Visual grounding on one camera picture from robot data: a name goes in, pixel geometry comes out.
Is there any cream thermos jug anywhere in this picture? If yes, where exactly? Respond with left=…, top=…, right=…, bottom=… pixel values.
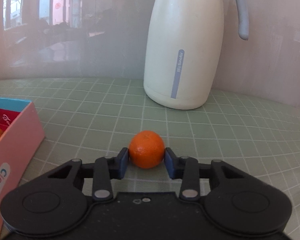
left=143, top=0, right=249, bottom=110

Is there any colourful cardboard box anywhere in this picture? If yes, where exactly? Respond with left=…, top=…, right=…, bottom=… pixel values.
left=0, top=98, right=45, bottom=232

